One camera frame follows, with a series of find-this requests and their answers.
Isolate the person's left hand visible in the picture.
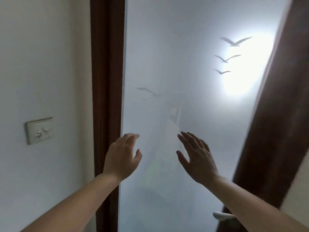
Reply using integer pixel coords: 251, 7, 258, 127
103, 133, 142, 184

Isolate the white door handle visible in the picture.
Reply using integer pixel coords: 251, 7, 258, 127
213, 211, 239, 222

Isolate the brown wooden door frame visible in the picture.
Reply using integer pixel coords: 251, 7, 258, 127
90, 0, 126, 232

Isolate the person's right forearm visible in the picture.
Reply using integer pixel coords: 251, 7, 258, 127
202, 175, 309, 232

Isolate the person's left forearm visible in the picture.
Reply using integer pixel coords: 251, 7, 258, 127
21, 173, 122, 232

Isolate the frosted glass door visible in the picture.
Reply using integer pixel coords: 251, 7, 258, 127
118, 0, 309, 232

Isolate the person's right hand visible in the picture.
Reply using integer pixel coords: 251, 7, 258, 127
176, 131, 220, 185

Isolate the white wall light switch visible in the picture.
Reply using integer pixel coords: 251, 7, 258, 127
25, 117, 54, 146

